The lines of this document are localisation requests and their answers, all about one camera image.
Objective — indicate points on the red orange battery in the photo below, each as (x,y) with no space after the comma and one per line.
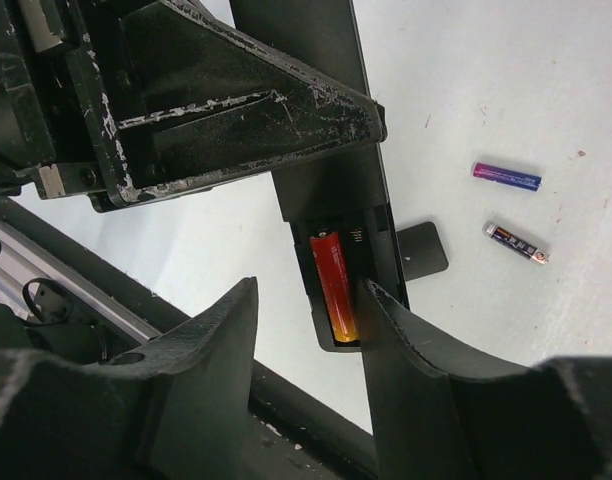
(332,272)

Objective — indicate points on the black silver battery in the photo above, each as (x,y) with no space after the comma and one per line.
(516,244)

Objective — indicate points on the black battery cover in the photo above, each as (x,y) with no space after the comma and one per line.
(421,250)

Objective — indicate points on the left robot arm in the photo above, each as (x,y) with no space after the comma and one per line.
(6,90)

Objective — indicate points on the black remote control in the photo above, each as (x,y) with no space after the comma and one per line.
(345,193)

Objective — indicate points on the purple blue battery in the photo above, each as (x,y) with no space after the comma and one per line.
(507,177)

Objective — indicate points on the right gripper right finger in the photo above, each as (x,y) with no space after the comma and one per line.
(441,409)

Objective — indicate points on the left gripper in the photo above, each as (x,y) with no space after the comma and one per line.
(132,102)

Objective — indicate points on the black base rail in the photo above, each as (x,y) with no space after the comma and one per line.
(288,434)

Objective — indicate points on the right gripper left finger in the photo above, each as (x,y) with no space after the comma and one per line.
(174,408)

